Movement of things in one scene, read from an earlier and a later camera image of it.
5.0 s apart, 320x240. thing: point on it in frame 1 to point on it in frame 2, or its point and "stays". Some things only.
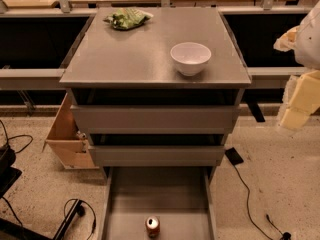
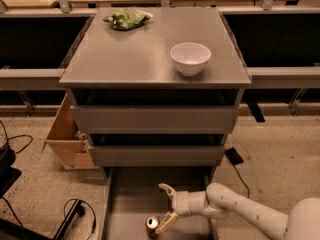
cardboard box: x=67 y=143 stays
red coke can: x=153 y=227 stays
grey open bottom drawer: x=184 y=199 stays
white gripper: x=308 y=45 to x=181 y=203
